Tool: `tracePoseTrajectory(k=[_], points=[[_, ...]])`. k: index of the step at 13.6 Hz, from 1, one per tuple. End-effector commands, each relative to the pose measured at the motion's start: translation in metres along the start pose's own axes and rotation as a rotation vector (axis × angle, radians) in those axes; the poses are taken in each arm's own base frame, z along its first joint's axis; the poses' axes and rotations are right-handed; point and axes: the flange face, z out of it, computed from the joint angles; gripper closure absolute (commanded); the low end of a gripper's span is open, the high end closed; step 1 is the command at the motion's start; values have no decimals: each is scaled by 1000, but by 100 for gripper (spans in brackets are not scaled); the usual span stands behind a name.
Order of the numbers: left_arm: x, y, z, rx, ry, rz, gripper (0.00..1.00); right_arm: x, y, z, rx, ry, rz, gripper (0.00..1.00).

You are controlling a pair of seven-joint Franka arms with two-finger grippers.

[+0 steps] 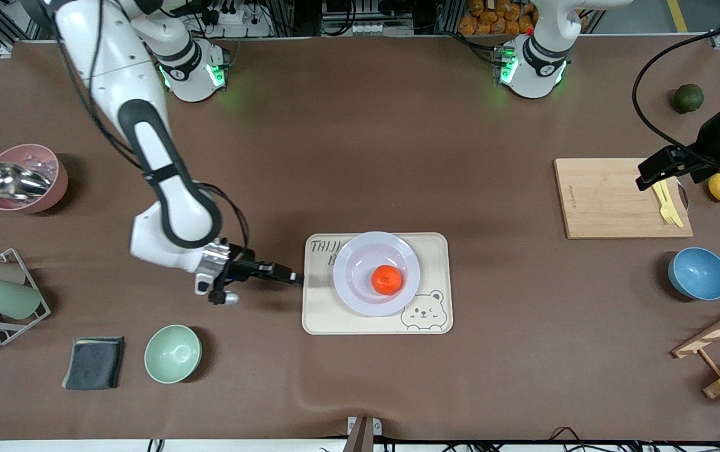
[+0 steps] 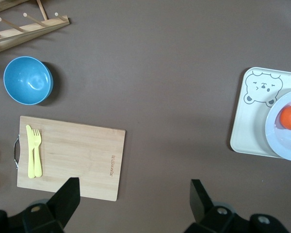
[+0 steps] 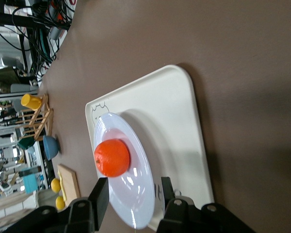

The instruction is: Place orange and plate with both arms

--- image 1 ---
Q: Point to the yellow plastic fork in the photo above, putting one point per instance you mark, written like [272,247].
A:
[662,201]

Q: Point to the beige bear print tray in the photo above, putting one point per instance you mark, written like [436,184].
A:
[319,314]

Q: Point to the wooden dish rack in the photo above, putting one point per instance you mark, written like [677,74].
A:
[711,336]

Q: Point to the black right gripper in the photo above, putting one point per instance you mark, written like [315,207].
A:
[242,267]

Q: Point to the dark grey folded cloth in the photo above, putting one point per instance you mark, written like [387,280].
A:
[93,363]

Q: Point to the wooden cutting board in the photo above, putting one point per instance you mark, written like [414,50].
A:
[592,201]

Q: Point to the dark green round fruit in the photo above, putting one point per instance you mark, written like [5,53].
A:
[689,98]

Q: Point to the metal table edge bracket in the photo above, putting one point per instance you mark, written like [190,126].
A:
[364,430]

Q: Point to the white power strip with plugs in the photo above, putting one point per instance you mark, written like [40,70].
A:
[240,19]

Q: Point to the long white socket strip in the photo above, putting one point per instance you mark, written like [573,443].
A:
[366,29]

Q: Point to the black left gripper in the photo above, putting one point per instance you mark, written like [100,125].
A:
[709,142]

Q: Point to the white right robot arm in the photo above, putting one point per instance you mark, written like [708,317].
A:
[171,207]

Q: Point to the pink bowl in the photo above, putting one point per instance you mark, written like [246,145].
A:
[52,188]

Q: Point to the mint green cup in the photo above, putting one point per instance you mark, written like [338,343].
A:
[8,299]

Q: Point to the orange mandarin fruit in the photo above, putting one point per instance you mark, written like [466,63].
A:
[386,280]

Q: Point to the blue bowl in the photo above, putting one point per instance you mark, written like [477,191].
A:
[699,274]

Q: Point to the bag of orange fruit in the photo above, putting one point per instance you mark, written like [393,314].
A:
[494,17]

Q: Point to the mint green bowl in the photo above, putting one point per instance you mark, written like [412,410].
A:
[172,354]

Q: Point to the pale lavender round plate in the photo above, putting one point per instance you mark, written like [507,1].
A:
[353,282]

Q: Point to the shiny metal scoop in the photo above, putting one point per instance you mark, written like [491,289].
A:
[11,181]

